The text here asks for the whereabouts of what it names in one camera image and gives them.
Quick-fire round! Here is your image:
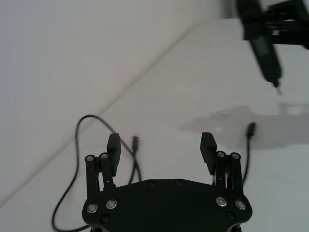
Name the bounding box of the thin black cable with plugs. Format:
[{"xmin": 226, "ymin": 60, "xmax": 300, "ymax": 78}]
[{"xmin": 51, "ymin": 115, "xmax": 257, "ymax": 231}]

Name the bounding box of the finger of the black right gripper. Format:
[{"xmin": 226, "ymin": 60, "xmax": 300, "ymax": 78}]
[
  {"xmin": 262, "ymin": 0, "xmax": 309, "ymax": 23},
  {"xmin": 243, "ymin": 20, "xmax": 309, "ymax": 51}
]

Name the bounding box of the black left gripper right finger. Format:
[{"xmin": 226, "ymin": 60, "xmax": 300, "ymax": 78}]
[{"xmin": 200, "ymin": 132, "xmax": 245, "ymax": 194}]

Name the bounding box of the white table cloth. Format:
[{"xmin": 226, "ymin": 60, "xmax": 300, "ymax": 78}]
[{"xmin": 0, "ymin": 18, "xmax": 309, "ymax": 232}]

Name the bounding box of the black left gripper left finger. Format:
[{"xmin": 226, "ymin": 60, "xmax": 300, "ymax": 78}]
[{"xmin": 84, "ymin": 132, "xmax": 122, "ymax": 198}]

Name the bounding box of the black pen-shaped electric screwdriver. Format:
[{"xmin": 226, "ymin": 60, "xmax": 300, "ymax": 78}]
[{"xmin": 237, "ymin": 0, "xmax": 283, "ymax": 96}]

